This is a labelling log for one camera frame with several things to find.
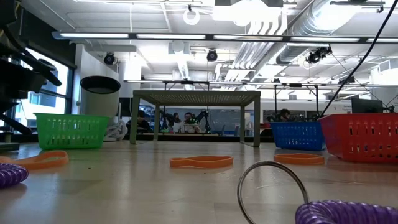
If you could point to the orange rubber band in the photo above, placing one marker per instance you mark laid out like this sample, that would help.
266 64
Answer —
37 163
202 163
298 161

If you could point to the black background robot arm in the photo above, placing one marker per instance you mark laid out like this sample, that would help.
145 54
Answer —
203 119
168 119

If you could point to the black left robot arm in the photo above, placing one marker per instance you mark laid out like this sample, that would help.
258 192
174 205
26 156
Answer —
7 18

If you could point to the large glass window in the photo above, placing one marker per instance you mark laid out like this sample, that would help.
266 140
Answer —
46 105

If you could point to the green plastic basket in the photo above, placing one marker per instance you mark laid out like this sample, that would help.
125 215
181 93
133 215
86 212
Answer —
40 124

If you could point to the white cylindrical cup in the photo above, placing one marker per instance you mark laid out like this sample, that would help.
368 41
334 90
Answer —
99 102

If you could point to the clear crumpled plastic wrap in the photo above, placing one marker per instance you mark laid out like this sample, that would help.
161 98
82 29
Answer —
116 130

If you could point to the person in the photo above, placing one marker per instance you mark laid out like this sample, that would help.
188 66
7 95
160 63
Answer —
189 124
176 123
141 123
284 114

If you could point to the green perforated metal shelf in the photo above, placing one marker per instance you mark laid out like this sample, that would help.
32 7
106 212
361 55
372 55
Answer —
199 98

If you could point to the black overhead light bar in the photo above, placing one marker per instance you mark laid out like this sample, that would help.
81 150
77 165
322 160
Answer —
210 37

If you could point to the blue plastic basket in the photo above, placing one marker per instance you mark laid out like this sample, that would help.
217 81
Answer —
295 137

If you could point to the red plastic basket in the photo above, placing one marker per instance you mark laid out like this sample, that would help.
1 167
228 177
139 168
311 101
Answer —
342 121

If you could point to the black computer monitor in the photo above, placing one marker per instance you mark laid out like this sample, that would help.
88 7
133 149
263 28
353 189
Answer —
367 105

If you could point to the black ceiling dome camera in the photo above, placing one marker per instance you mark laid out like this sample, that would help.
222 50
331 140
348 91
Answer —
109 59
212 56

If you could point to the silver ventilation duct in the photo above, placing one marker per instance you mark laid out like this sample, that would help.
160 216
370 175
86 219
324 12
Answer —
295 49

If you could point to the black ceiling camera rig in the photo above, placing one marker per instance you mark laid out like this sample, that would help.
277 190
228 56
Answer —
317 56

